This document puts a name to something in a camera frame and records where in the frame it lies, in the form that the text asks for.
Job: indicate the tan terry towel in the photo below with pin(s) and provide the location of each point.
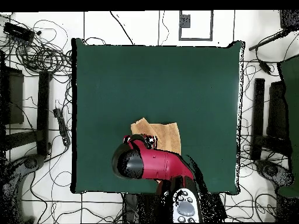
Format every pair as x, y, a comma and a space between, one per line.
168, 137

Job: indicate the black power strip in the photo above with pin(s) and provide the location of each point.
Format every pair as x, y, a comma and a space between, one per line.
62, 127

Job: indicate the black stand bar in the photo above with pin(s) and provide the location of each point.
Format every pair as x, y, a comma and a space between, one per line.
258, 119
43, 112

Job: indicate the black electronics box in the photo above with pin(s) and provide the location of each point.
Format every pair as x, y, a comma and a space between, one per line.
18, 31

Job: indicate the black stand crossbar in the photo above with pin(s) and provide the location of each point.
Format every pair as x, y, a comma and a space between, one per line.
273, 144
23, 138

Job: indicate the black power adapter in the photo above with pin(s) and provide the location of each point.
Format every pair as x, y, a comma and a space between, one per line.
265, 67

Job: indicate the black floor equipment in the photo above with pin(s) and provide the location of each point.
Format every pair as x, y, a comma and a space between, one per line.
273, 172
31, 162

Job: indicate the dark green table cloth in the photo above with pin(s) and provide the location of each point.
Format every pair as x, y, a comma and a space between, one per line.
112, 81

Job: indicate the dark green fabric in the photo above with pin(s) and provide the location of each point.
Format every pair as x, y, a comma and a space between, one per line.
293, 116

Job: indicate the black rod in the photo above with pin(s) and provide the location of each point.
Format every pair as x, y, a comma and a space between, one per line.
268, 40

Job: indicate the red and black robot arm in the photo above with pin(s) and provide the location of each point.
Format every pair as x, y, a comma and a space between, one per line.
161, 163

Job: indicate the dark flat panel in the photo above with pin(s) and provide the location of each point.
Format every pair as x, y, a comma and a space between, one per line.
15, 98
276, 109

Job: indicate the grey rectangular frame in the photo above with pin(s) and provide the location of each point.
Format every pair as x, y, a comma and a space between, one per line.
184, 21

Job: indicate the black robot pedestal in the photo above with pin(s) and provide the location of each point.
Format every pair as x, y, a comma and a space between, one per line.
144, 207

